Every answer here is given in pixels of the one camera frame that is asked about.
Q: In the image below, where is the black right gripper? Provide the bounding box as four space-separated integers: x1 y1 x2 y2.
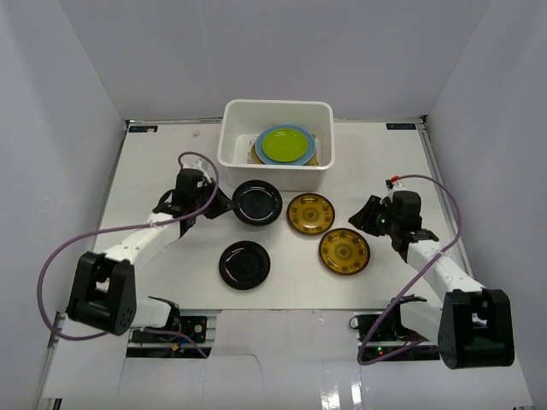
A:
349 196 399 237

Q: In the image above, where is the white paper sheet front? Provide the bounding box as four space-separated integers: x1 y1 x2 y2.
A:
42 311 532 409

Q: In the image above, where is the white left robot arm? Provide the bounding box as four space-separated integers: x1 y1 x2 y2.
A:
67 167 232 341

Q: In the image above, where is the light blue plate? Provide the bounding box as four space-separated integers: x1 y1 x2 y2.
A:
255 125 316 166

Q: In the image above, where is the rectangular woven bamboo plate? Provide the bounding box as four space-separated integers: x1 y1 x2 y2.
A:
308 134 321 167

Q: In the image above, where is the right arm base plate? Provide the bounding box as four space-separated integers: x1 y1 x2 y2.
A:
348 313 440 362

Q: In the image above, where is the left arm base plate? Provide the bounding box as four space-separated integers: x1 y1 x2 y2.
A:
130 311 208 345

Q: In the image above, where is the green plate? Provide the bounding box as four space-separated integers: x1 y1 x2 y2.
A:
257 126 312 163

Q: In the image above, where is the yellow patterned plate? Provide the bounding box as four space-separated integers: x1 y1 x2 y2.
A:
286 193 335 236
319 228 371 276

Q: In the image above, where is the round woven bamboo plate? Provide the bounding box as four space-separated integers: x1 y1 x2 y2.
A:
250 143 262 164

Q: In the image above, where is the black plate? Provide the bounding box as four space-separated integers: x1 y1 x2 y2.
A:
218 241 271 291
232 179 283 226

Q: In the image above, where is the white plastic bin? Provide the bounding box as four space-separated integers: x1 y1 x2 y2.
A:
217 99 335 191

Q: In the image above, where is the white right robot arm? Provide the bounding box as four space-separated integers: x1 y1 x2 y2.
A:
349 188 515 369

